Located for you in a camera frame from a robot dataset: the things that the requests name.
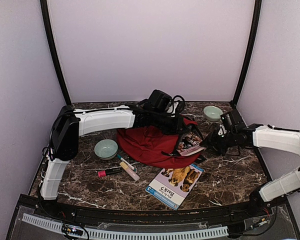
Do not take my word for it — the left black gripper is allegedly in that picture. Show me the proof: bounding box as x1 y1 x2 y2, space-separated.
152 110 191 136

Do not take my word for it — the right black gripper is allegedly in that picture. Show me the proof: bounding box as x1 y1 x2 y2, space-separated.
199 129 237 156

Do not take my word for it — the pink Shakespeare book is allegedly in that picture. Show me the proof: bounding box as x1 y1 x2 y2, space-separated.
176 132 207 157

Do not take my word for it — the red student backpack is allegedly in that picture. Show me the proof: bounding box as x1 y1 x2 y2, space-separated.
116 116 203 169

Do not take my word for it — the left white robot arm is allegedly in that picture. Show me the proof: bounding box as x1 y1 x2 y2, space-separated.
38 100 187 218

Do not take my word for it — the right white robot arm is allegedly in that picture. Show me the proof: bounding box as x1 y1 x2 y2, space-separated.
202 123 300 217

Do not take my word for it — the celadon bowl far right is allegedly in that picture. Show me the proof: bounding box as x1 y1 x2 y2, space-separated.
203 105 223 122

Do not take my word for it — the celadon bowl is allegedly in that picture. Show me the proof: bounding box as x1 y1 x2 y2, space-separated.
94 139 119 160
203 105 223 122

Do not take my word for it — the dog cover book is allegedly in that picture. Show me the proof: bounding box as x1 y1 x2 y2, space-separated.
145 164 204 210

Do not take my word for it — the teal capped white marker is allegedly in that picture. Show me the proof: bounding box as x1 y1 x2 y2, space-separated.
116 154 137 173

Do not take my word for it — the pale yellow highlighter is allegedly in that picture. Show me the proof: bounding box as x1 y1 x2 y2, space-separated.
120 161 140 181

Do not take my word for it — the celadon bowl near left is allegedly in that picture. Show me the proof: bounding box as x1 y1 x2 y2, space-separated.
94 139 119 160

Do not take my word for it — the pink black highlighter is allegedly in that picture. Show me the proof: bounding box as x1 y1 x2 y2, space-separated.
97 167 123 178

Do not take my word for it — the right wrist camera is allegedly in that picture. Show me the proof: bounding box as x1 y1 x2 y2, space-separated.
217 124 228 138

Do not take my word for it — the white slotted cable duct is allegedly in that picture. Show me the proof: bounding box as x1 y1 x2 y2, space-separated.
21 213 229 240

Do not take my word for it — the right black frame post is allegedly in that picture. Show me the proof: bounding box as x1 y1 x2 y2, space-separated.
230 0 263 109

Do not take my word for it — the black frame post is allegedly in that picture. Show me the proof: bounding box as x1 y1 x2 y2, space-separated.
230 0 263 109
39 0 72 105

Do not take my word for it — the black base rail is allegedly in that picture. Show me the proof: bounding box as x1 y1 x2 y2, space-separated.
16 193 288 225

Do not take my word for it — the left black frame post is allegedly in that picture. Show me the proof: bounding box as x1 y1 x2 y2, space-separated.
39 0 72 105

